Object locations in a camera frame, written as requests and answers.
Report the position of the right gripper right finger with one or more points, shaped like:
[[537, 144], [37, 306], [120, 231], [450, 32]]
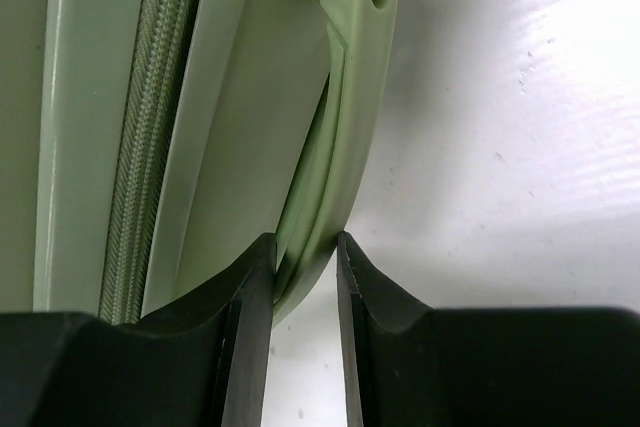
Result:
[[408, 364]]

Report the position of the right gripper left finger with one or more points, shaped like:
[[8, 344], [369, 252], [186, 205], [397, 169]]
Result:
[[201, 360]]

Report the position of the light green suitcase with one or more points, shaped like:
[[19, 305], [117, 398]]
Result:
[[146, 143]]

